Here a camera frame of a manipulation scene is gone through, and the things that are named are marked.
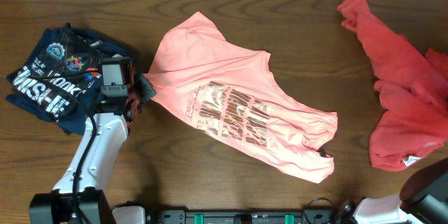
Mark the salmon pink printed t-shirt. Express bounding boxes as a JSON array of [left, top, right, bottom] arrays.
[[147, 13, 338, 183]]

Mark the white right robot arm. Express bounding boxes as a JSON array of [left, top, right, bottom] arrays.
[[335, 158, 447, 224]]

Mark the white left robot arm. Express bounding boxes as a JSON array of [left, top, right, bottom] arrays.
[[29, 73, 155, 224]]

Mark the folded navy printed t-shirt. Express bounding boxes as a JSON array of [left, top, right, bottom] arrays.
[[6, 24, 133, 135]]

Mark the red crumpled t-shirt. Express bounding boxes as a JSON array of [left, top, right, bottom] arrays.
[[337, 0, 447, 172]]

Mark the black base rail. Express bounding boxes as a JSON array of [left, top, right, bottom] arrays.
[[149, 209, 337, 224]]

